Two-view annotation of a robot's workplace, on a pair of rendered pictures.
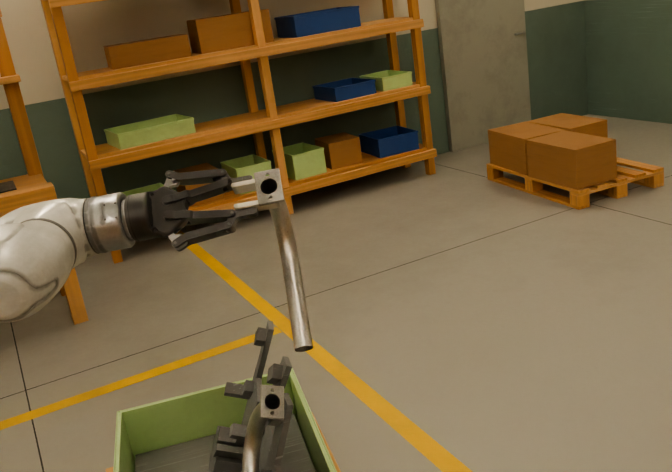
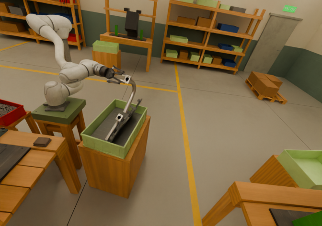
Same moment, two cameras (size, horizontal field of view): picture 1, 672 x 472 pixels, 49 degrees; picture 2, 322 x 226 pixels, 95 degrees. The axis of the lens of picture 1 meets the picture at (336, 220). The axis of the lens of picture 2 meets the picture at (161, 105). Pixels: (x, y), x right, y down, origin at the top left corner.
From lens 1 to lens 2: 61 cm
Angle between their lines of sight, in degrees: 25
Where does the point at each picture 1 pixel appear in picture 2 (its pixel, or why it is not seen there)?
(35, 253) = (73, 73)
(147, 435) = (118, 105)
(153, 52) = (186, 21)
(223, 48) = (201, 26)
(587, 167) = (267, 91)
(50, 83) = (164, 20)
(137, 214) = (102, 72)
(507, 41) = (274, 51)
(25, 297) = (67, 81)
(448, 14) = (262, 38)
